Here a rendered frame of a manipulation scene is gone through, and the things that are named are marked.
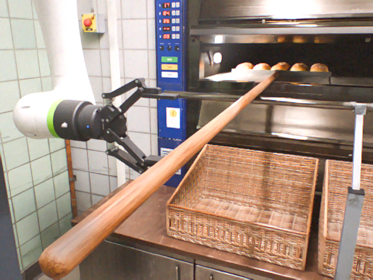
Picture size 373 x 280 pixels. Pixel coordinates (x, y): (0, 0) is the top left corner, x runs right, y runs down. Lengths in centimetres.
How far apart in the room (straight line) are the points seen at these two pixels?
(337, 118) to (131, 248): 107
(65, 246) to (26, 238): 186
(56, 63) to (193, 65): 93
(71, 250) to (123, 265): 127
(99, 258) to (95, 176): 70
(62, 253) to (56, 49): 65
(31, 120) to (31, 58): 124
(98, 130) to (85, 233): 42
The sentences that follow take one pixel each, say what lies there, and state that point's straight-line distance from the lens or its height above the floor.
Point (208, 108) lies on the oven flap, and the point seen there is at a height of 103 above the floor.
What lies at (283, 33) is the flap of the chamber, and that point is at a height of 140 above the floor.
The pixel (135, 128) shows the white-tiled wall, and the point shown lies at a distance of 191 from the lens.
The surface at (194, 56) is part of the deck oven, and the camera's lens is 169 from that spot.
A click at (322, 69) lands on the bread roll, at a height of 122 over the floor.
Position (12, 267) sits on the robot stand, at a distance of 127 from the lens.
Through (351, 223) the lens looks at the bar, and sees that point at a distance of 111.
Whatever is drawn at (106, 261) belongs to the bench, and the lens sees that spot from 163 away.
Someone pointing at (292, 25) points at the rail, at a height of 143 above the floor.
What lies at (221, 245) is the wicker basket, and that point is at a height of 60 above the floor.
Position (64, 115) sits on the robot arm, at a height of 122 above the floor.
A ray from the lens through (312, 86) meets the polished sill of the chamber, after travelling 159.
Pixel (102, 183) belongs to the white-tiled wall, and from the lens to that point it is 217.
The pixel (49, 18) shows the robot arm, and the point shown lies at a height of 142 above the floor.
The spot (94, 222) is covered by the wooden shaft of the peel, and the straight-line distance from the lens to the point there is 35.
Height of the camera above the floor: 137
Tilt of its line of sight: 17 degrees down
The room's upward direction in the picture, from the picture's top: straight up
